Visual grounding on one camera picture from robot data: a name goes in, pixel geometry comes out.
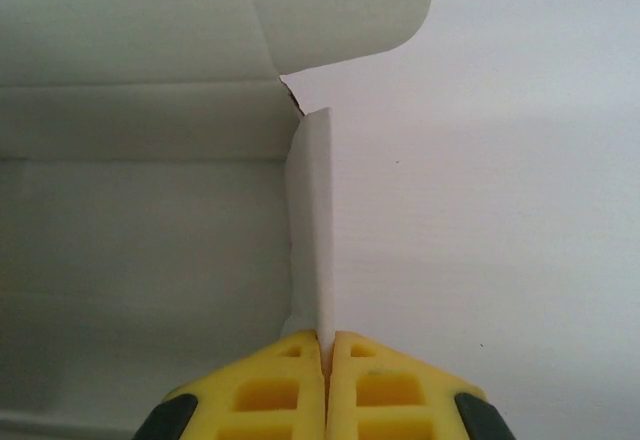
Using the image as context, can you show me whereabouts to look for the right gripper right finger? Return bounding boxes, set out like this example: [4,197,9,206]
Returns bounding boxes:
[327,329,512,440]

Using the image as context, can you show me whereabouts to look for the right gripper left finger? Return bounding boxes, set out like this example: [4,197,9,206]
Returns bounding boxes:
[134,329,327,440]

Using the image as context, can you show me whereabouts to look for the white paper box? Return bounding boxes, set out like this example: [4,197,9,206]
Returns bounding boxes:
[0,0,436,440]

